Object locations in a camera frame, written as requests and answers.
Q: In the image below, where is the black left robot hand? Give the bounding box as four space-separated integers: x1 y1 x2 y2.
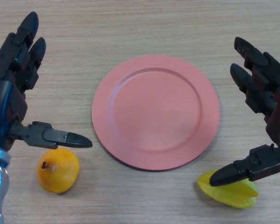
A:
0 11 93 154

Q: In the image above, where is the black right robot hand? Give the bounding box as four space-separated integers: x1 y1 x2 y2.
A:
209 36 280 187

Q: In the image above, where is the yellow starfruit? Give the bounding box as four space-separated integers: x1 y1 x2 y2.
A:
196 169 259 209

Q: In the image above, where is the pink round plate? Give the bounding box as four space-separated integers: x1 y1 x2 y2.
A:
91 55 221 173

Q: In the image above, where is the orange yellow pear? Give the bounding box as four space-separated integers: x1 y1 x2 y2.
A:
35 148 80 194

